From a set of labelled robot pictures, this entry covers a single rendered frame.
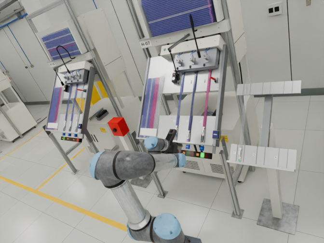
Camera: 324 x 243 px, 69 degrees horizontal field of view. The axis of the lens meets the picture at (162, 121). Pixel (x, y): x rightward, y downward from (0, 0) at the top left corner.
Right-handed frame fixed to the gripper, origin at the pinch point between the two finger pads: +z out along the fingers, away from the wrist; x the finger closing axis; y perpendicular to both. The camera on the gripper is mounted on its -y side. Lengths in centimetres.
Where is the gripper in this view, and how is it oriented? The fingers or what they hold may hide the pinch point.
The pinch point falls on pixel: (181, 144)
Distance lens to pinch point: 159.7
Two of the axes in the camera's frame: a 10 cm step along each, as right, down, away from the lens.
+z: 5.7, 1.8, 8.0
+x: 8.1, 0.3, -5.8
